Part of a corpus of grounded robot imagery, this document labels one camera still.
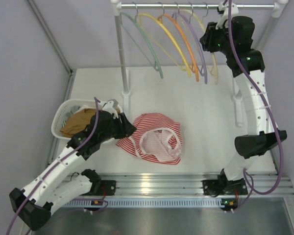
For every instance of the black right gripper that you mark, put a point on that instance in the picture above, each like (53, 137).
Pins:
(206, 39)

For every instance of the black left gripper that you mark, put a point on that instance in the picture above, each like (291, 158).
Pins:
(121, 125)

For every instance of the red white striped tank top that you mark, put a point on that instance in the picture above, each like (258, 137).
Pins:
(157, 139)

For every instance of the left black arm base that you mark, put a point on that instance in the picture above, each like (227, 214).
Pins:
(103, 188)

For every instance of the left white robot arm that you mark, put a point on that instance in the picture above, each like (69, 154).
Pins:
(35, 203)

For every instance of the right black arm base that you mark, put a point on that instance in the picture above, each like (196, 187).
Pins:
(215, 188)

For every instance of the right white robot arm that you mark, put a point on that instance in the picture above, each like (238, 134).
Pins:
(248, 70)

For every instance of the purple hanger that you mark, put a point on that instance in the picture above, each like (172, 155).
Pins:
(203, 70)

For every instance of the orange hanger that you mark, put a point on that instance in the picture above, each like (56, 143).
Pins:
(190, 61)

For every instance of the yellow hanger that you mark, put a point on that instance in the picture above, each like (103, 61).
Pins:
(138, 18)

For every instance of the green hanger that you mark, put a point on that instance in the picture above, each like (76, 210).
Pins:
(155, 63)

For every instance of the tan brown garment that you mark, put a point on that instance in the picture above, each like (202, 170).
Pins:
(78, 122)

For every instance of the white plastic laundry basket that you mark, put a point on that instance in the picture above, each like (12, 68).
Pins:
(63, 112)

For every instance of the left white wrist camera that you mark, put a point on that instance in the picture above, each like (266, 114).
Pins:
(112, 106)

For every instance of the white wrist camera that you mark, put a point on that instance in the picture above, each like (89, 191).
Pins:
(112, 106)
(226, 9)

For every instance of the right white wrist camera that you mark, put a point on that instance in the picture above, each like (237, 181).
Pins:
(226, 9)

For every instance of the white slotted cable duct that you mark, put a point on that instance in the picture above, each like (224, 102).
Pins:
(164, 203)

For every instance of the aluminium mounting rail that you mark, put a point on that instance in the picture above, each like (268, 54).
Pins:
(185, 185)

